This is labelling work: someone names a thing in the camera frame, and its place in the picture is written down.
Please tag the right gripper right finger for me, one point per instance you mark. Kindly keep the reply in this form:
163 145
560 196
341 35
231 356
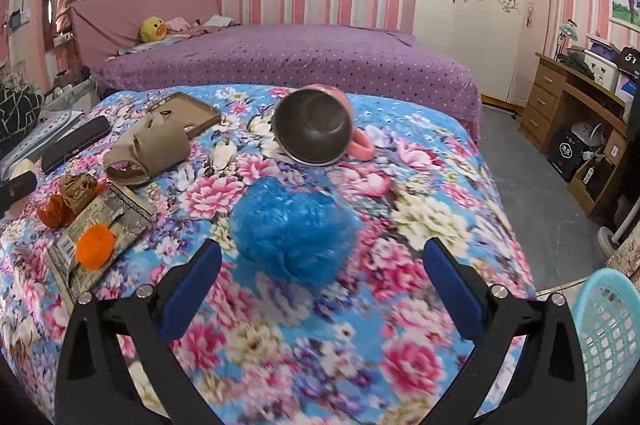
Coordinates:
548 384

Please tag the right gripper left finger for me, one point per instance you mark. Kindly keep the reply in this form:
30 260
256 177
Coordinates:
93 384

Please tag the orange ball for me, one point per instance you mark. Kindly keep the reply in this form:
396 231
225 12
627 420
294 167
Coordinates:
95 247

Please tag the newspaper wrapper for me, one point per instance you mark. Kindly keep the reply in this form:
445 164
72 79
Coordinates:
127 216

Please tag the brown paper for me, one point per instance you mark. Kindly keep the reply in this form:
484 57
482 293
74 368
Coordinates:
78 191

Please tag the light blue plastic basket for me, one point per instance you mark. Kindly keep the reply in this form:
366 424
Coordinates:
606 318

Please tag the floral blue quilt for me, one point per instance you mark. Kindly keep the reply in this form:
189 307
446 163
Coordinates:
376 345

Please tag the black box under desk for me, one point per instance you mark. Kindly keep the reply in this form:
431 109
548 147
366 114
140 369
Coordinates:
566 153

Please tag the tan slipper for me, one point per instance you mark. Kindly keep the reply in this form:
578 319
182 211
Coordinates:
148 148

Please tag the wooden desk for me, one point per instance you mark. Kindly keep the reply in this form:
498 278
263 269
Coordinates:
563 98

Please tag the white storage box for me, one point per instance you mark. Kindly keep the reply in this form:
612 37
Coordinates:
605 72

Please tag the pink steel-lined mug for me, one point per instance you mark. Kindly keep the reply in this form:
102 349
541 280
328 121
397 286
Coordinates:
315 126

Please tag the purple polka-dot bed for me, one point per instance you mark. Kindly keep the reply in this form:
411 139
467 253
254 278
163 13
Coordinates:
358 60

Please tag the pink headboard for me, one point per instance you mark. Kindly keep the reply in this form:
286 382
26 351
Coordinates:
103 27

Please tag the yellow duck plush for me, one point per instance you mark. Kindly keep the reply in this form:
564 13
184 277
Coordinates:
152 29

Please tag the framed couple photo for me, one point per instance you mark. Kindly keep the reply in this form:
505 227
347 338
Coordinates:
626 13

